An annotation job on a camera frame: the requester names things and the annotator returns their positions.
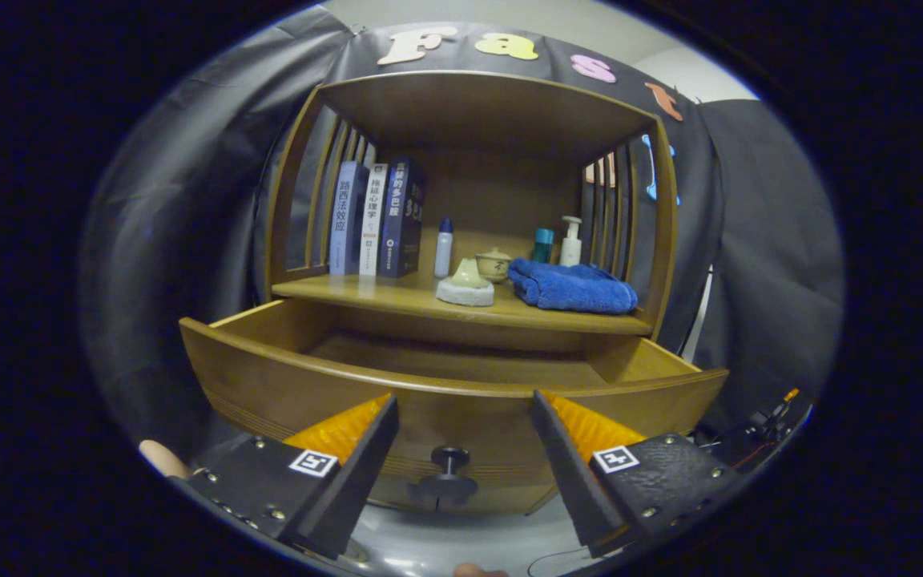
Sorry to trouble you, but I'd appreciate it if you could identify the dark blue book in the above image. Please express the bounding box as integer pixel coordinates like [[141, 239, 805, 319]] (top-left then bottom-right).
[[378, 156, 428, 279]]

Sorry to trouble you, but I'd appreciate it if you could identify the white bottle blue cap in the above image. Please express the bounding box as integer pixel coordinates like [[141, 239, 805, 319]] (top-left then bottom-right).
[[434, 218, 454, 279]]

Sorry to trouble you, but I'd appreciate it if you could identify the wooden drawer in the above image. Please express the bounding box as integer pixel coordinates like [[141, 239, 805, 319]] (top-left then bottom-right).
[[179, 298, 729, 514]]

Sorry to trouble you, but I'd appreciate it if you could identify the wooden cabinet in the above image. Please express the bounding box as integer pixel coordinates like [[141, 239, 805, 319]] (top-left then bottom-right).
[[263, 71, 680, 514]]

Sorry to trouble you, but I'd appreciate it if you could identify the black drawer knob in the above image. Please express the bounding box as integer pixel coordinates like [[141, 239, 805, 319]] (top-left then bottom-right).
[[417, 446, 478, 502]]

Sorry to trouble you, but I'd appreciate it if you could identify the black device orange tip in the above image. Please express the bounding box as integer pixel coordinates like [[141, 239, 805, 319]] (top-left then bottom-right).
[[742, 389, 800, 450]]

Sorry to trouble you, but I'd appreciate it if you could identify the white book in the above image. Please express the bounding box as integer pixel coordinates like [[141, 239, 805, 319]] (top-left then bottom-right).
[[358, 163, 389, 277]]

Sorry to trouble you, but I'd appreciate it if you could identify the wooden countertop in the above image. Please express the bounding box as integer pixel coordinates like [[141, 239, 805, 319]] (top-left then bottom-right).
[[271, 268, 655, 336]]

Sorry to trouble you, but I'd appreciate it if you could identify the beige lidded tea cup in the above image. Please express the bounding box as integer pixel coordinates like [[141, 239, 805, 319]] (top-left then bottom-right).
[[475, 247, 513, 284]]

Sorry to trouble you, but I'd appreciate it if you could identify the white pump bottle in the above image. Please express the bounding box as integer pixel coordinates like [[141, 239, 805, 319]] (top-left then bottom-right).
[[559, 216, 583, 268]]

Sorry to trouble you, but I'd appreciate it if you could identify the blue folded towel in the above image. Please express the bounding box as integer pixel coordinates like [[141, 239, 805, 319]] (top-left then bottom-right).
[[507, 257, 639, 315]]

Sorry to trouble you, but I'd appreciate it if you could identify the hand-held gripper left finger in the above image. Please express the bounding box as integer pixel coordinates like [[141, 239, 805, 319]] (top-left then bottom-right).
[[185, 393, 401, 560]]

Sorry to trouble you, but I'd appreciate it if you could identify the light blue book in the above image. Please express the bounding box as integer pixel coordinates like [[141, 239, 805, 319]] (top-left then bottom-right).
[[328, 160, 370, 276]]

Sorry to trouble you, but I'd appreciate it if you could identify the person's bare knee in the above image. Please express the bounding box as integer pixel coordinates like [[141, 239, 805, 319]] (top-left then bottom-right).
[[139, 439, 192, 480]]

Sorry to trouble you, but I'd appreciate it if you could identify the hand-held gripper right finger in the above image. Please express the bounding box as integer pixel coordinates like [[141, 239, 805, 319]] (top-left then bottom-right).
[[529, 390, 751, 559]]

